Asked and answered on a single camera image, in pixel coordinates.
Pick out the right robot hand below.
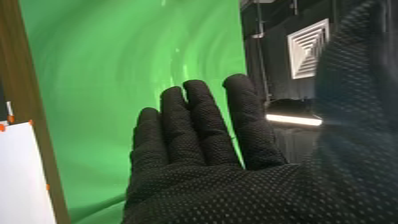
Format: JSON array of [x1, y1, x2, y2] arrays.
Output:
[[121, 0, 398, 224]]

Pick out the ceiling strip light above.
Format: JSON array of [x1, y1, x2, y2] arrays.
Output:
[[263, 113, 325, 127]]

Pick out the white sheet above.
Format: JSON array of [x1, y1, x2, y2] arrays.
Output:
[[0, 121, 59, 224]]

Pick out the white ceiling vent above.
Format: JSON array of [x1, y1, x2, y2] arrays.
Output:
[[286, 17, 332, 81]]

